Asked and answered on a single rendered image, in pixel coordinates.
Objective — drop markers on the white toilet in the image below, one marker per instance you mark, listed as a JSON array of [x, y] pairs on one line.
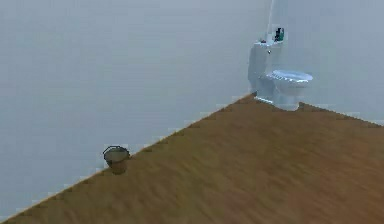
[[263, 66]]

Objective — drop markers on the green and black bottle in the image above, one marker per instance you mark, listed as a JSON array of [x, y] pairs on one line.
[[279, 34]]

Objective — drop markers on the brown bin with black rim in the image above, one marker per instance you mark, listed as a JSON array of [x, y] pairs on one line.
[[116, 159]]

